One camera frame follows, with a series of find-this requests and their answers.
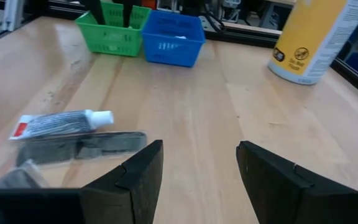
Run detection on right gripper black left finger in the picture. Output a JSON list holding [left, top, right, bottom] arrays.
[[80, 139, 165, 224]]

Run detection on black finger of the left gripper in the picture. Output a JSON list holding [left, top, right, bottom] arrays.
[[80, 0, 107, 26], [121, 0, 135, 28]]

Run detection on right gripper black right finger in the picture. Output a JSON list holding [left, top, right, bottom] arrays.
[[236, 140, 358, 224]]

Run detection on black comb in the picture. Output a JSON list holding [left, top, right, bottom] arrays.
[[0, 159, 50, 190], [16, 131, 148, 167]]

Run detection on green plastic basket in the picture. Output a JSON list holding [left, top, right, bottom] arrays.
[[75, 1, 152, 58]]

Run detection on blue plastic basket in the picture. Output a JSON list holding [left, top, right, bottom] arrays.
[[141, 9, 206, 68]]

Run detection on yellow wipes canister white lid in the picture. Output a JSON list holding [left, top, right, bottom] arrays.
[[267, 0, 358, 86]]

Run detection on white aluminium post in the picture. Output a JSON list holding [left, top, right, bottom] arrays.
[[1, 0, 25, 32]]

